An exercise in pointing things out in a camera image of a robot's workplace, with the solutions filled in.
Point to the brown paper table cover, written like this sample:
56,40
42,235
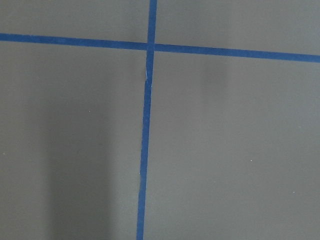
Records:
159,119

